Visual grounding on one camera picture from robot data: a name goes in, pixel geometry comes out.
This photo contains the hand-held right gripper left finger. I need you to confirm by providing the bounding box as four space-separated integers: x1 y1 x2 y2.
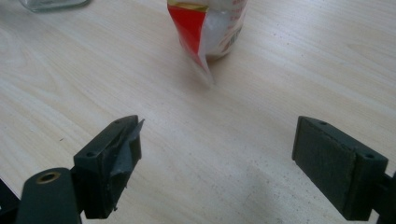
73 115 146 219

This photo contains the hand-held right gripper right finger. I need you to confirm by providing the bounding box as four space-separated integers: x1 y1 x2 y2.
291 116 389 222

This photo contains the red and white sugar bag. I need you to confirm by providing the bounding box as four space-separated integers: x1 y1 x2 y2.
166 0 249 87

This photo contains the square glass jar black lid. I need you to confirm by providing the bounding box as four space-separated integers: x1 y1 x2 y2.
18 0 92 13

